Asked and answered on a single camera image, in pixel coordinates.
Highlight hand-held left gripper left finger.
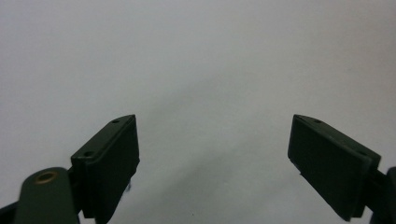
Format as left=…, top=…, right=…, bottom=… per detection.
left=70, top=114, right=141, bottom=224

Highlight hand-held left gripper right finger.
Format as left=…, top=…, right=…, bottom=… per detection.
left=287, top=113, right=382, bottom=222

